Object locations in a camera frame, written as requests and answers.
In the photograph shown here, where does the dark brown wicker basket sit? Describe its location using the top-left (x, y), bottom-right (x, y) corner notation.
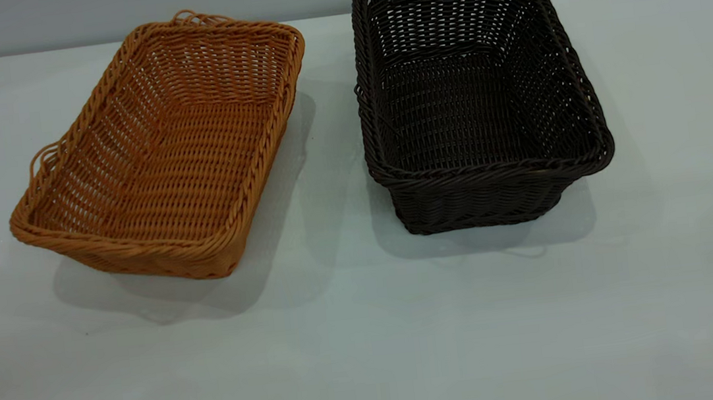
top-left (345, 0), bottom-right (622, 242)

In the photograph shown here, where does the orange-brown wicker basket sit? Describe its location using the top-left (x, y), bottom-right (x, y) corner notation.
top-left (0, 0), bottom-right (329, 300)

